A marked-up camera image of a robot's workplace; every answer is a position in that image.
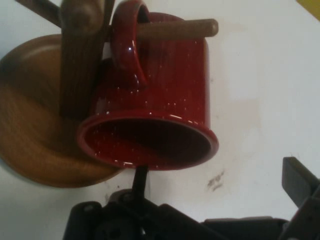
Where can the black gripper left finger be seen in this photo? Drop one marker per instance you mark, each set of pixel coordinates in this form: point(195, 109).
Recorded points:
point(120, 220)

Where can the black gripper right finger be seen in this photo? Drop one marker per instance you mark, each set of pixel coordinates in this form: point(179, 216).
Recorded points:
point(305, 200)

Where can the brown wooden mug tree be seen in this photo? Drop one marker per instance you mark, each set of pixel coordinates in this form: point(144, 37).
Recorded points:
point(32, 125)

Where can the red speckled enamel mug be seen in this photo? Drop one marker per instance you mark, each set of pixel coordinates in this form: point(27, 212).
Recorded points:
point(175, 87)

